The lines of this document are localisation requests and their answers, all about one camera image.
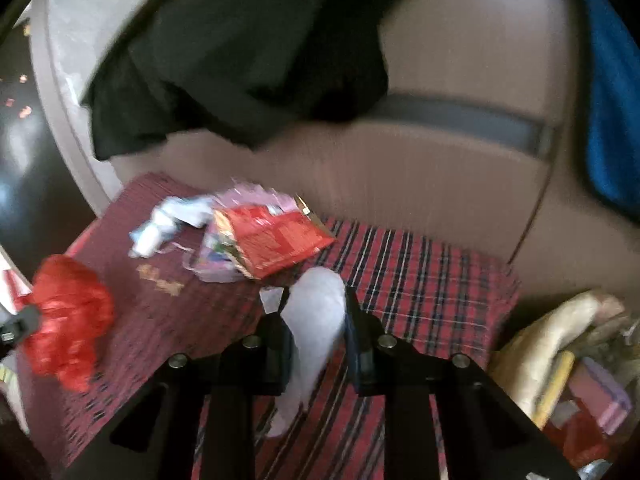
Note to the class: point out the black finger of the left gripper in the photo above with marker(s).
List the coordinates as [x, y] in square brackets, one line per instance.
[17, 327]

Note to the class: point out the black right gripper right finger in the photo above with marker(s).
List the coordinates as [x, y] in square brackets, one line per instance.
[443, 416]

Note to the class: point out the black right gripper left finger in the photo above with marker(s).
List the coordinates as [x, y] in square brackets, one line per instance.
[194, 412]

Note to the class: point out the red plastic bag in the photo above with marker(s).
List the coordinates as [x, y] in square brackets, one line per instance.
[76, 310]

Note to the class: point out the white blue mask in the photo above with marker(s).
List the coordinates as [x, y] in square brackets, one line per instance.
[167, 219]

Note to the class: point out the pink plastic packaging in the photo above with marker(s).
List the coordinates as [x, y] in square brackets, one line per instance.
[219, 259]

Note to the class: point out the white tissue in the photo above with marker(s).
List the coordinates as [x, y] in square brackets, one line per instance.
[314, 309]

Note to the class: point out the trash bin with bag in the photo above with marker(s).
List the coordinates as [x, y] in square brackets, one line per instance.
[575, 373]

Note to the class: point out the black door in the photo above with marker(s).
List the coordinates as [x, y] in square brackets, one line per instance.
[42, 208]

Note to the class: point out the red plaid cloth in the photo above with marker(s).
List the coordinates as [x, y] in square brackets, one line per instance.
[441, 297]

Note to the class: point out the red snack wrapper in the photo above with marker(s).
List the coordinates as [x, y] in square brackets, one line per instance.
[270, 244]

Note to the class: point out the grey countertop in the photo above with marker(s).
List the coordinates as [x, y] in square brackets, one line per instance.
[69, 39]

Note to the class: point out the black cloth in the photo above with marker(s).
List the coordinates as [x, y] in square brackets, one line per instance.
[243, 69]

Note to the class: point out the blue towel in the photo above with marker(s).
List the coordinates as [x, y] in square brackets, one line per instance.
[612, 127]

